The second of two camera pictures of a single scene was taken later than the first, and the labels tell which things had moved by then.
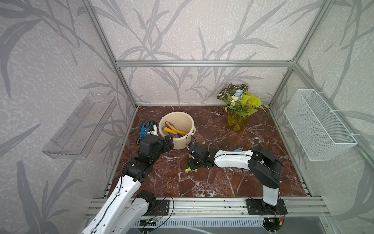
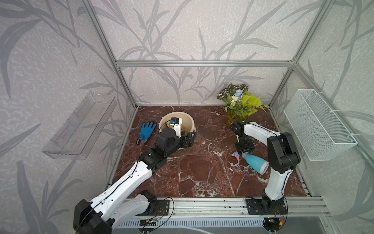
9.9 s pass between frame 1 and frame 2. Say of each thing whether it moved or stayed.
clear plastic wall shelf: stayed
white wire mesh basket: stayed
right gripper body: moved
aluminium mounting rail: stayed
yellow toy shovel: moved
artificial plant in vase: stayed
